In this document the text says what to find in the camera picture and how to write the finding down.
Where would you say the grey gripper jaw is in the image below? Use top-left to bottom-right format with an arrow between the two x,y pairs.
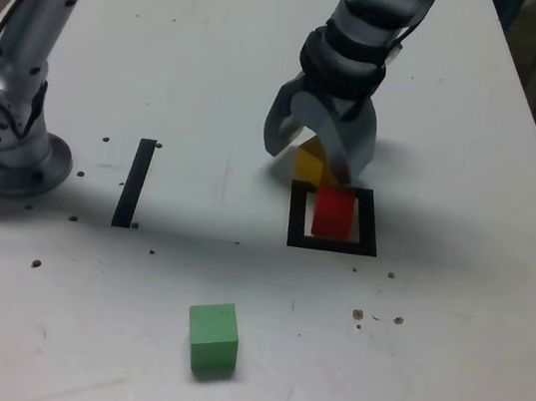
279,86 -> 384,189
258,75 -> 313,163

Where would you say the yellow cube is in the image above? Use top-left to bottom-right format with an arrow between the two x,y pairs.
292,134 -> 331,188

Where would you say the red cube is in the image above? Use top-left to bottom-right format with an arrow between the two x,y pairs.
309,183 -> 359,241

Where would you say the green cube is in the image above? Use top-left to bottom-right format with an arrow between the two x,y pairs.
179,297 -> 247,382

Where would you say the black tape square outline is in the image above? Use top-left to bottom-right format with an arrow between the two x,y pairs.
281,177 -> 387,260

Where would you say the black tape strip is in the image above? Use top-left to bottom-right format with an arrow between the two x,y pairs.
110,135 -> 159,232

